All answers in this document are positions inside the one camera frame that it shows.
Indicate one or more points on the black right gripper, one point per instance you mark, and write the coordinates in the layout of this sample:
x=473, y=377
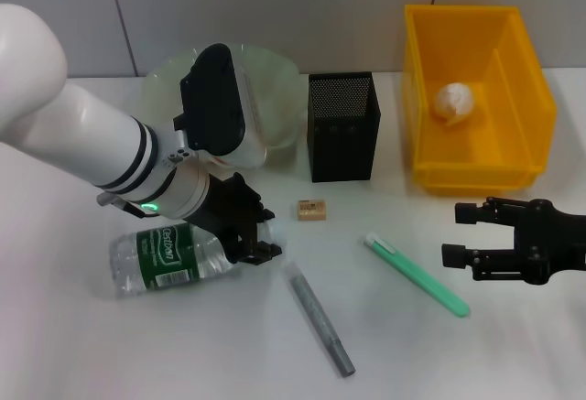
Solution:
x=558, y=240

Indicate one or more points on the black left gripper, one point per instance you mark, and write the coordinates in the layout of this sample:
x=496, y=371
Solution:
x=229, y=208

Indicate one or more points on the clear green-label water bottle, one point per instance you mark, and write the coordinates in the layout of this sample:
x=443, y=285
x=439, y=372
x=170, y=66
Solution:
x=160, y=253

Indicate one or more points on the white paper ball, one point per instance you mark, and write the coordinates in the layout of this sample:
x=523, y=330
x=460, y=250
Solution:
x=453, y=102

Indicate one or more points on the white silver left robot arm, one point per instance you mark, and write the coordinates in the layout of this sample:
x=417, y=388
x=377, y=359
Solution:
x=91, y=134

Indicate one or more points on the small beige eraser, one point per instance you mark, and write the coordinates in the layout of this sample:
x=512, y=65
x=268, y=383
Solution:
x=312, y=210

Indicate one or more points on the mint green pen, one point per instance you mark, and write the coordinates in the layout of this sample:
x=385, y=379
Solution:
x=412, y=272

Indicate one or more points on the grey marker pen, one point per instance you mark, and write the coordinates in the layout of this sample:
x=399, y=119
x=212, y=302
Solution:
x=316, y=317

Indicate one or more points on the black mesh pen holder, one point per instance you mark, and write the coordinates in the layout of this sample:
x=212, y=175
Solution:
x=343, y=134

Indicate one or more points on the pale green wavy glass plate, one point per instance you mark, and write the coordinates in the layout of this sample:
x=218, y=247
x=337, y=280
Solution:
x=279, y=98

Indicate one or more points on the yellow plastic storage bin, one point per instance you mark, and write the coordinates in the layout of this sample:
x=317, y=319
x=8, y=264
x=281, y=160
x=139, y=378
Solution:
x=517, y=111

